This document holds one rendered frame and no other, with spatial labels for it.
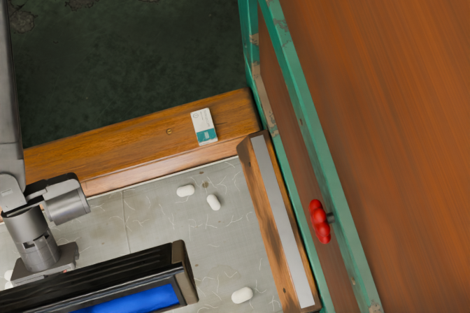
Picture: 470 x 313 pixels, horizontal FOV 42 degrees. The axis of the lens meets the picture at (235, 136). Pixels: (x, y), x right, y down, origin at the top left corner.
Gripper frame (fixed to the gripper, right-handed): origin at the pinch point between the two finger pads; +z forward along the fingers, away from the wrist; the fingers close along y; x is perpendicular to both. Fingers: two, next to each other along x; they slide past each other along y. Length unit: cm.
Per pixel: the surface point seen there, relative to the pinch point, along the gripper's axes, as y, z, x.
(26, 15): -18, -28, 129
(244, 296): 29.3, 6.7, -3.3
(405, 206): 42, -38, -56
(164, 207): 19.8, -6.3, 10.8
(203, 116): 31.2, -19.1, 16.0
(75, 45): -4, -16, 118
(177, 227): 21.1, -3.2, 8.1
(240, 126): 37.0, -15.5, 15.5
